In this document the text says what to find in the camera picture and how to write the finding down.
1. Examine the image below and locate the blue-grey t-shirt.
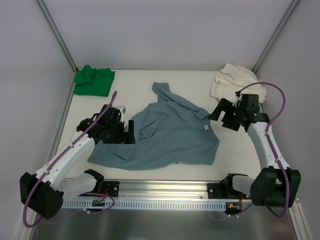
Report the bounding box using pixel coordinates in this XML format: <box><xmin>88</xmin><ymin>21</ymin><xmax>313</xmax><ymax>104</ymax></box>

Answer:
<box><xmin>87</xmin><ymin>82</ymin><xmax>220</xmax><ymax>171</ymax></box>

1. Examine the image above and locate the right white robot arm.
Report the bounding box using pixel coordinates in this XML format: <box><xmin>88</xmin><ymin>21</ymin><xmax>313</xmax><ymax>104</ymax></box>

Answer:
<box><xmin>208</xmin><ymin>93</ymin><xmax>301</xmax><ymax>208</ymax></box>

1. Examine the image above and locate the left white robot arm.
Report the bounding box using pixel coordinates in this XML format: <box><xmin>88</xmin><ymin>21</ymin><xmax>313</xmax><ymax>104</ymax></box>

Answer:
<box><xmin>19</xmin><ymin>104</ymin><xmax>136</xmax><ymax>220</ymax></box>

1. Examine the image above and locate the cream white t-shirt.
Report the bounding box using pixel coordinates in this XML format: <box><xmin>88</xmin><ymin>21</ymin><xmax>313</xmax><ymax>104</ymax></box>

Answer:
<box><xmin>210</xmin><ymin>63</ymin><xmax>259</xmax><ymax>103</ymax></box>

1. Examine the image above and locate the green folded t-shirt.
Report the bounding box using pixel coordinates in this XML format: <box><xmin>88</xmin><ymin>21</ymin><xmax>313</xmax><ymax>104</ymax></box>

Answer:
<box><xmin>73</xmin><ymin>65</ymin><xmax>116</xmax><ymax>97</ymax></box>

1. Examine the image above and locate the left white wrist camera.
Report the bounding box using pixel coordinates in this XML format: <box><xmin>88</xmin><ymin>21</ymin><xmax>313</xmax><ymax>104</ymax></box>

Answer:
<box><xmin>116</xmin><ymin>106</ymin><xmax>126</xmax><ymax>122</ymax></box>

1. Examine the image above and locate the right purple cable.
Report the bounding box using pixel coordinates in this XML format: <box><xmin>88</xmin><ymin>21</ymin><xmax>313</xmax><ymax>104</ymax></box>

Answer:
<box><xmin>212</xmin><ymin>81</ymin><xmax>291</xmax><ymax>222</ymax></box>

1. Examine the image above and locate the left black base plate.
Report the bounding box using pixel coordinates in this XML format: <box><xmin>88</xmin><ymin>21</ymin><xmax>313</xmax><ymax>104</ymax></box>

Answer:
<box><xmin>99</xmin><ymin>180</ymin><xmax>120</xmax><ymax>198</ymax></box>

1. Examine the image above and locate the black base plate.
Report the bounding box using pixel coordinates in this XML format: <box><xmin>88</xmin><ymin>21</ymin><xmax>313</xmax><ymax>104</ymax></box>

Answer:
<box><xmin>99</xmin><ymin>180</ymin><xmax>120</xmax><ymax>198</ymax></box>
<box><xmin>206</xmin><ymin>182</ymin><xmax>251</xmax><ymax>200</ymax></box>

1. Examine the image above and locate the aluminium mounting rail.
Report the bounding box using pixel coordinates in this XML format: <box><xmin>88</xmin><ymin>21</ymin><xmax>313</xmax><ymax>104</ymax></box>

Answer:
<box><xmin>62</xmin><ymin>176</ymin><xmax>300</xmax><ymax>200</ymax></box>

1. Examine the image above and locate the white slotted cable duct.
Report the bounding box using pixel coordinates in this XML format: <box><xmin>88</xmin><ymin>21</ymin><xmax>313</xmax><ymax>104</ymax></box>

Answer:
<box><xmin>62</xmin><ymin>198</ymin><xmax>227</xmax><ymax>212</ymax></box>

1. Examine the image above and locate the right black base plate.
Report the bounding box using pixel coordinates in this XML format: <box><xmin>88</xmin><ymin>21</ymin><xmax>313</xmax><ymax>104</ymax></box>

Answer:
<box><xmin>206</xmin><ymin>182</ymin><xmax>251</xmax><ymax>200</ymax></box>

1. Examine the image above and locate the left aluminium frame post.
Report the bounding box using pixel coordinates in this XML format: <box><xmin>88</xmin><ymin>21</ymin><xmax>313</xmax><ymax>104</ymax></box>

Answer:
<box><xmin>35</xmin><ymin>0</ymin><xmax>79</xmax><ymax>73</ymax></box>

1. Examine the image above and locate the aluminium frame post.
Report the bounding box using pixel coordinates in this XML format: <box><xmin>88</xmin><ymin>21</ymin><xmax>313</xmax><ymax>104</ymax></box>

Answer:
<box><xmin>35</xmin><ymin>0</ymin><xmax>79</xmax><ymax>73</ymax></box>
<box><xmin>252</xmin><ymin>0</ymin><xmax>301</xmax><ymax>74</ymax></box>

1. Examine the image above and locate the right aluminium frame post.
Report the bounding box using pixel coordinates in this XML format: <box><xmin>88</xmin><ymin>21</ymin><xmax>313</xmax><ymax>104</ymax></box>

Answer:
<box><xmin>252</xmin><ymin>0</ymin><xmax>301</xmax><ymax>74</ymax></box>

